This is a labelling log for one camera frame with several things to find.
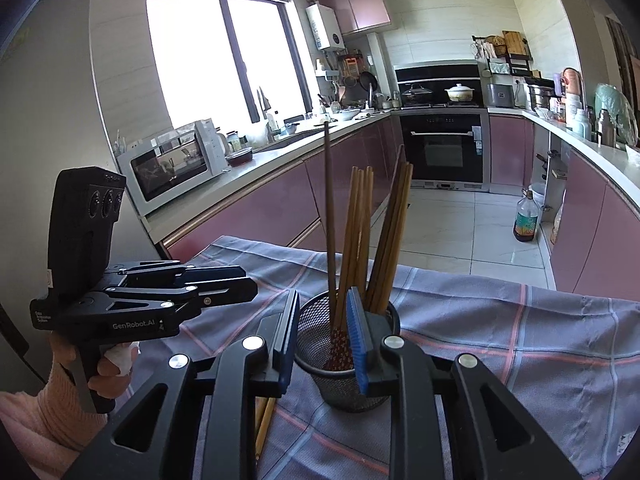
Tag long dark brown chopstick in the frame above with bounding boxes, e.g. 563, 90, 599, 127
323, 121, 339, 347

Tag pink kettle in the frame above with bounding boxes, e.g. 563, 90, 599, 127
562, 67, 587, 112

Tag white water heater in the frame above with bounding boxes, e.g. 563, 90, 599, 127
306, 2, 346, 52

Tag person's left forearm pink sleeve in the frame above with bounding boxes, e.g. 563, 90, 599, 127
0, 360, 110, 456

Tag white microwave oven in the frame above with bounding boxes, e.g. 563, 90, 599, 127
116, 119, 229, 217

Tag black range hood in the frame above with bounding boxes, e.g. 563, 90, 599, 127
394, 62, 482, 86

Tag white casserole pot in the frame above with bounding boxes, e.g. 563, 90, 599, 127
445, 83, 477, 104

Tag pink kitchen base cabinets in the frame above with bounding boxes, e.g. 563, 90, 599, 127
489, 114, 640, 304
159, 112, 407, 262

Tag steel thermos flask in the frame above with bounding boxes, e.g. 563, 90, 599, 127
599, 109, 617, 148

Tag grey plaid tablecloth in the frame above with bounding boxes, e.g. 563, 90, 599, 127
164, 235, 640, 480

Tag window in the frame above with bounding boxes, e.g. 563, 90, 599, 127
146, 0, 314, 135

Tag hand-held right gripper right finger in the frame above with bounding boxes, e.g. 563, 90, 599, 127
346, 286, 583, 480

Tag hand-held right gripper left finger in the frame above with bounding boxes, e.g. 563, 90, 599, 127
62, 289, 301, 480

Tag plastic-covered fan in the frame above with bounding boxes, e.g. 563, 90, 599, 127
593, 82, 639, 150

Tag black built-in oven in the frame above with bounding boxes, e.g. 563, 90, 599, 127
399, 112, 492, 194

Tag plastic oil bottle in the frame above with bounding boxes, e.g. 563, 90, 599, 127
513, 189, 542, 243

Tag kitchen faucet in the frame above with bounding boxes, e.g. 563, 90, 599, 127
256, 86, 277, 144

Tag pink wall cabinet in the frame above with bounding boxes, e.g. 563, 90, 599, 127
320, 0, 392, 37

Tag black mesh holder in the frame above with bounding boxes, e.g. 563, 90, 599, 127
294, 292, 402, 414

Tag bunch of red-patterned bamboo chopsticks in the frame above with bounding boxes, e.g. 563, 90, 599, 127
332, 161, 415, 372

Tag black storage rack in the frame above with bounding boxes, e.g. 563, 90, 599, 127
472, 30, 532, 79

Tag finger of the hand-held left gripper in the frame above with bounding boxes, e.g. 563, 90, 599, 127
112, 259, 248, 287
87, 276, 259, 317

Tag black pot with glass lid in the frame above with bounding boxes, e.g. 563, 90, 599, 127
401, 83, 435, 107

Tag person's left hand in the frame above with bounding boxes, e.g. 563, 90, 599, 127
50, 332, 142, 402

